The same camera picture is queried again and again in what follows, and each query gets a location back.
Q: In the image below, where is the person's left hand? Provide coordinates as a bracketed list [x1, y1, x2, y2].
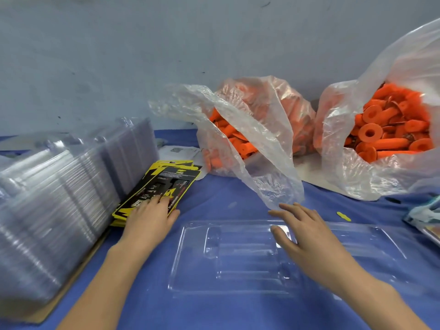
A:
[117, 193, 182, 255]

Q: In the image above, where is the person's right hand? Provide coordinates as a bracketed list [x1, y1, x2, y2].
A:
[268, 203, 358, 296]

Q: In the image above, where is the stack of clear blister shells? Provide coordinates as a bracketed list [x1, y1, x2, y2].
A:
[0, 118, 160, 320]

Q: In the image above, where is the teal hand stapler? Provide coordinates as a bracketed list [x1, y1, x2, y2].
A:
[404, 196, 440, 234]

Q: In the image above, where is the person's left forearm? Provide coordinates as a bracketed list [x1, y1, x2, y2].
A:
[58, 244, 149, 330]

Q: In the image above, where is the sealed yellow card package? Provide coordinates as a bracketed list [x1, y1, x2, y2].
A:
[419, 220, 440, 246]

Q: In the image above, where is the stack of yellow black cards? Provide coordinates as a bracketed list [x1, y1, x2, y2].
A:
[111, 160, 204, 227]

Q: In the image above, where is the white printed paper sheet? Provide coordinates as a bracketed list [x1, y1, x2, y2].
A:
[157, 144, 207, 179]

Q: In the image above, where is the large clear plastic bag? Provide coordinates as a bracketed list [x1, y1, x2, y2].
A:
[313, 17, 440, 201]

